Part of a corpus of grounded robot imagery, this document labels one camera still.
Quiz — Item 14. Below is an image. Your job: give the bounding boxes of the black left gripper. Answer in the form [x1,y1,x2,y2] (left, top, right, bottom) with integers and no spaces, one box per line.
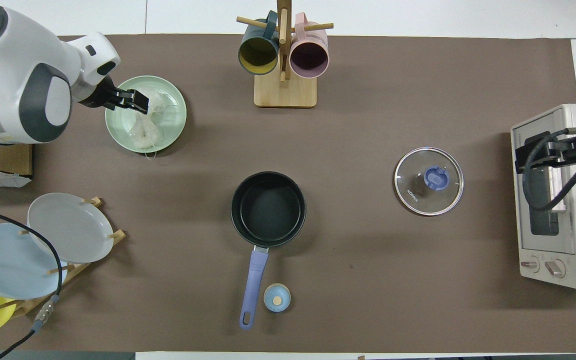
[80,74,150,115]

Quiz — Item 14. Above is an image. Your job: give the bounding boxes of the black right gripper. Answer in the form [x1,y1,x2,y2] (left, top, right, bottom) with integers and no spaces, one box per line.
[514,130,576,175]

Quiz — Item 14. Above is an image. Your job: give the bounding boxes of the translucent vermicelli bundle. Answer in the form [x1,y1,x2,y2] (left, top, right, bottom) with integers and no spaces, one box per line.
[127,91,175,159]

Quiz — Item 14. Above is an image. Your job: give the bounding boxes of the glass lid with blue knob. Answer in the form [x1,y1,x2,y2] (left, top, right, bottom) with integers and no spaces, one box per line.
[394,146,465,217]

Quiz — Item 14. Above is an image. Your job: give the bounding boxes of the light green plate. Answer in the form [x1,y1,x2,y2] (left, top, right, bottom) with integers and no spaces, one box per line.
[104,75,188,154]

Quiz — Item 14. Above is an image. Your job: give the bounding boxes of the grey plate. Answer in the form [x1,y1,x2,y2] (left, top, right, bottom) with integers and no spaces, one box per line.
[26,192,115,265]

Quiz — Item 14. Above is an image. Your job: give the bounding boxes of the wooden plate rack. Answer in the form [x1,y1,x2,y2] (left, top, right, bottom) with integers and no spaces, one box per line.
[0,196,127,319]

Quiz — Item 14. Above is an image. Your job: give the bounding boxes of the light blue plate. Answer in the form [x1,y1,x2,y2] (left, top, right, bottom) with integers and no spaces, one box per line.
[0,222,69,301]

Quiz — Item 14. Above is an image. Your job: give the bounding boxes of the brown table mat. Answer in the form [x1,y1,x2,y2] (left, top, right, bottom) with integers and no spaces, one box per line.
[0,33,576,354]

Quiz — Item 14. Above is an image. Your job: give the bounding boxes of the beige toaster oven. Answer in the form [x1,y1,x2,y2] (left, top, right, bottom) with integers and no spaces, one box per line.
[510,103,576,290]

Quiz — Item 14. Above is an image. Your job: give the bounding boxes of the dark teal mug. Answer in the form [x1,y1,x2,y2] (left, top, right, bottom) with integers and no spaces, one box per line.
[237,10,280,76]

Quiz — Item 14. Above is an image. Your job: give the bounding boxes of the brown wooden board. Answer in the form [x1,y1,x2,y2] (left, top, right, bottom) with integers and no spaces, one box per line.
[0,144,34,177]

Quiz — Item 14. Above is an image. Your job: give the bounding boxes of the wooden mug tree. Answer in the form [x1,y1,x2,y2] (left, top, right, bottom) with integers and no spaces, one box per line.
[236,0,335,109]

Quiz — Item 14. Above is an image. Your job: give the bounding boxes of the pink mug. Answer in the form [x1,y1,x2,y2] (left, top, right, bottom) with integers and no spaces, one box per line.
[289,12,330,80]

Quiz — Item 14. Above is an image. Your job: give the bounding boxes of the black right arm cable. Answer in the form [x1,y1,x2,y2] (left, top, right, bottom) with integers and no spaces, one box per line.
[522,127,576,212]

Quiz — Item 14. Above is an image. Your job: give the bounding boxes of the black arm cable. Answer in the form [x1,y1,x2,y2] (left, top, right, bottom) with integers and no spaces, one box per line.
[522,127,576,212]
[0,204,65,360]

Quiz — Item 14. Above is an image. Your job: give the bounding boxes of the dark pot with blue handle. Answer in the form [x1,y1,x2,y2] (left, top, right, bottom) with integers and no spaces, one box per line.
[230,171,307,330]

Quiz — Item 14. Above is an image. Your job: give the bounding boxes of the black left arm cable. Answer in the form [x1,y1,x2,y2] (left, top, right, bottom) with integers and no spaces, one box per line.
[0,204,65,360]

